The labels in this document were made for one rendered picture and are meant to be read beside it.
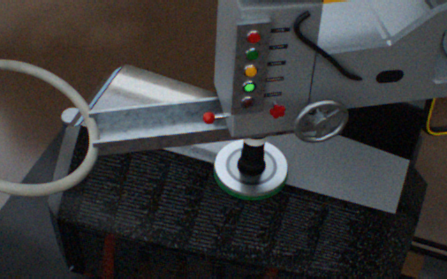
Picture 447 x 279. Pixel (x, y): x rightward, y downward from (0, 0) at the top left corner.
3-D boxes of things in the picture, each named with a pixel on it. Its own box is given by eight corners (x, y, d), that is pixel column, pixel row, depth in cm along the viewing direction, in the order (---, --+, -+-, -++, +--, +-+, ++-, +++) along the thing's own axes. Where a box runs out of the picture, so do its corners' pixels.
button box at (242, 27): (259, 104, 182) (268, 14, 162) (262, 111, 181) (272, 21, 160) (228, 108, 181) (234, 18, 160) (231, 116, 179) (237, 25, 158)
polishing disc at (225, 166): (200, 175, 213) (200, 172, 212) (239, 131, 226) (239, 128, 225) (263, 207, 206) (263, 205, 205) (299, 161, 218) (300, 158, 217)
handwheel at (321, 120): (333, 115, 196) (341, 74, 185) (344, 141, 189) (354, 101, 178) (281, 122, 193) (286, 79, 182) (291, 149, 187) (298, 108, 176)
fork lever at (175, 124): (324, 90, 213) (327, 78, 209) (345, 137, 200) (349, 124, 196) (87, 115, 199) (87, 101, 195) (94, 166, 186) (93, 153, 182)
